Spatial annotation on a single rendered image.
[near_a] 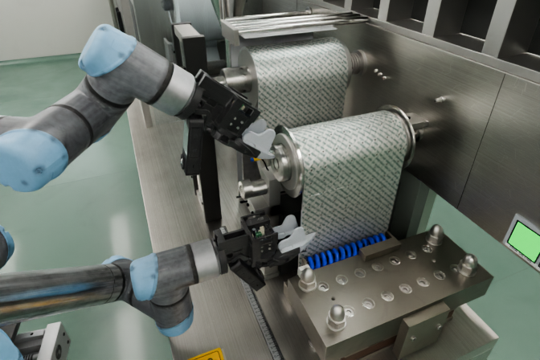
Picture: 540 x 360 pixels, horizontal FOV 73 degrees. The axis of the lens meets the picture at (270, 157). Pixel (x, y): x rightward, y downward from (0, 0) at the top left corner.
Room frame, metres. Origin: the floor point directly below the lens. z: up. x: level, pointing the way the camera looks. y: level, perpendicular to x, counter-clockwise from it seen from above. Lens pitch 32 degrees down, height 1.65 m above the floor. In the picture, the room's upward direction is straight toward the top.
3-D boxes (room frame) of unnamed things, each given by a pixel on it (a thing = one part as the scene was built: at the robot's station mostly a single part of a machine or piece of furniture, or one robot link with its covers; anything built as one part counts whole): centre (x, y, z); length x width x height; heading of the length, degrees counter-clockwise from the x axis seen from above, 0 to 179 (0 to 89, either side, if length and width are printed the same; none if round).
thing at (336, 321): (0.40, -0.12, 1.05); 0.04 x 0.04 x 0.04
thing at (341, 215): (0.60, -0.17, 1.11); 0.23 x 0.01 x 0.18; 112
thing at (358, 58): (0.95, -0.21, 1.33); 0.07 x 0.07 x 0.07; 22
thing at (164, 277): (0.45, 0.19, 1.11); 0.11 x 0.08 x 0.09; 112
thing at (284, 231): (0.57, -0.04, 1.11); 0.09 x 0.03 x 0.06; 113
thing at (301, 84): (0.78, -0.10, 1.16); 0.39 x 0.23 x 0.51; 22
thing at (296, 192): (0.61, -0.03, 1.25); 0.15 x 0.01 x 0.15; 22
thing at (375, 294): (0.51, -0.25, 1.00); 0.40 x 0.16 x 0.06; 112
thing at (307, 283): (0.49, -0.08, 1.05); 0.04 x 0.04 x 0.04
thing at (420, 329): (0.43, -0.30, 0.96); 0.10 x 0.03 x 0.11; 112
